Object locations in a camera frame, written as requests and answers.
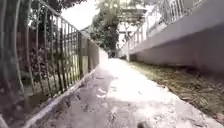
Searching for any grey concrete path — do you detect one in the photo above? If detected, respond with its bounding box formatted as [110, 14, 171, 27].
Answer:
[31, 57, 224, 128]

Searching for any tree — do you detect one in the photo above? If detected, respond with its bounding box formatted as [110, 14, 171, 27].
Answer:
[89, 0, 125, 56]

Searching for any dark metal railing fence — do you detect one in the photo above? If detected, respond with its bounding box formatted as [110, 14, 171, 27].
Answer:
[0, 0, 109, 128]

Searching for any concrete kerb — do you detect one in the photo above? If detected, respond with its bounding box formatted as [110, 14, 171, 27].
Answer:
[20, 65, 103, 128]

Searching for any robot's own part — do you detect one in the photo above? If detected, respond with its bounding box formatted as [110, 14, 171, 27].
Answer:
[137, 121, 148, 128]

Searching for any leaf-strewn grass strip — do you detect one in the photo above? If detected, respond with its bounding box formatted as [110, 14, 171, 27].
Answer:
[127, 60, 224, 126]

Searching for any grey concrete wall with railing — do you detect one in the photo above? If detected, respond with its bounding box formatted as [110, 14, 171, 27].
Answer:
[117, 0, 224, 75]

